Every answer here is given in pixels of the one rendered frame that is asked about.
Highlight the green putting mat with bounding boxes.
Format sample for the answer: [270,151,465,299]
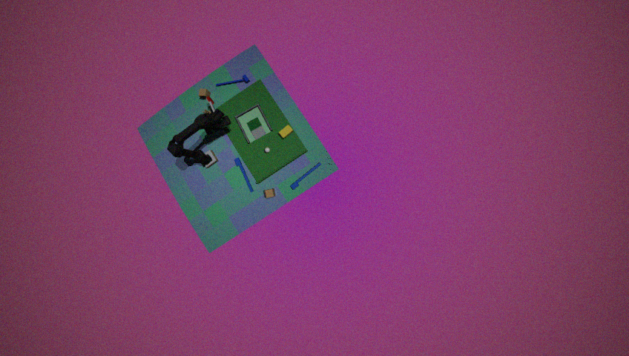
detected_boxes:
[215,79,306,182]

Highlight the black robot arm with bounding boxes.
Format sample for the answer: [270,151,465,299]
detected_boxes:
[167,109,225,165]

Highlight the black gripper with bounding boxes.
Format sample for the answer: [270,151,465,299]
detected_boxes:
[204,116,231,135]

